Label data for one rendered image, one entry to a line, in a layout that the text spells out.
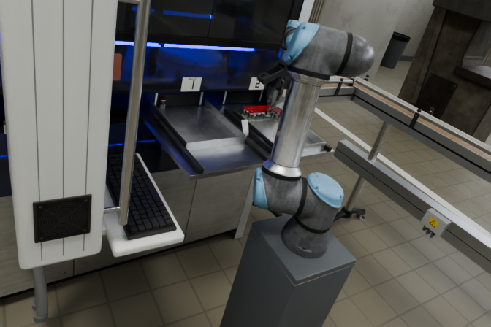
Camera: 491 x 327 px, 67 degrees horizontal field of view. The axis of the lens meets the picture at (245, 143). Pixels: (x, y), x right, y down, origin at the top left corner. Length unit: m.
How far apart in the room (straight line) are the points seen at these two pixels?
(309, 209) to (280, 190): 0.10
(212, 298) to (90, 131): 1.37
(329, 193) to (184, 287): 1.16
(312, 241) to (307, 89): 0.45
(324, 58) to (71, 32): 0.59
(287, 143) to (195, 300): 1.17
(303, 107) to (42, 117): 0.61
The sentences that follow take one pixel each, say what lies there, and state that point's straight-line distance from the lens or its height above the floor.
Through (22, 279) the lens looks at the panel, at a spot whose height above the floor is 0.16.
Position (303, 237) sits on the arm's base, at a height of 0.85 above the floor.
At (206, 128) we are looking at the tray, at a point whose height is 0.88.
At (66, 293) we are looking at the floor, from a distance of 2.01.
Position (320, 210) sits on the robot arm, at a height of 0.96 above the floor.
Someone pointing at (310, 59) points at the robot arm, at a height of 1.35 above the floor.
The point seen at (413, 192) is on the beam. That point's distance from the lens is 2.36.
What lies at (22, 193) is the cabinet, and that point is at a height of 1.03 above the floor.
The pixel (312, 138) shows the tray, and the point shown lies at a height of 0.89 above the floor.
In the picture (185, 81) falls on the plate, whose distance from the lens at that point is 1.52.
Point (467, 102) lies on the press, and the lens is 4.96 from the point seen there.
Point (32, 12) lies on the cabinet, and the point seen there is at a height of 1.39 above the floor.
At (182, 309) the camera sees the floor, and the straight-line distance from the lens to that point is 1.96.
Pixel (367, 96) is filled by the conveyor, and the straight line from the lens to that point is 2.42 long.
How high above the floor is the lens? 1.57
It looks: 28 degrees down
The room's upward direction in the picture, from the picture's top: 15 degrees clockwise
